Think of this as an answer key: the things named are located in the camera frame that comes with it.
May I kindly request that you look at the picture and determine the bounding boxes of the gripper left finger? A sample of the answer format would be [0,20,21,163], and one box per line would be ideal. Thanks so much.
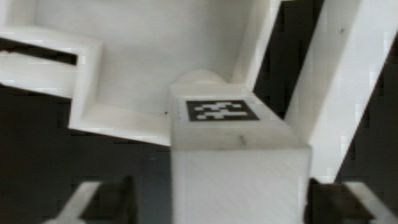
[43,176,139,224]

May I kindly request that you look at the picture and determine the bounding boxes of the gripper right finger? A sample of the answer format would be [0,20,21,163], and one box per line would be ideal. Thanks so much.
[304,178,398,224]

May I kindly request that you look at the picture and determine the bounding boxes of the white chair leg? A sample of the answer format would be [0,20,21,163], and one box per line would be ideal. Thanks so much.
[171,70,311,224]

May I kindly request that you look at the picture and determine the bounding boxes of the white chair seat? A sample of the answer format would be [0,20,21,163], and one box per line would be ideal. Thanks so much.
[0,0,283,145]

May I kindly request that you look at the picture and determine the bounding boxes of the white U-shaped obstacle fence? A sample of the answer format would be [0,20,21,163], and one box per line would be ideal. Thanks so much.
[284,0,398,182]

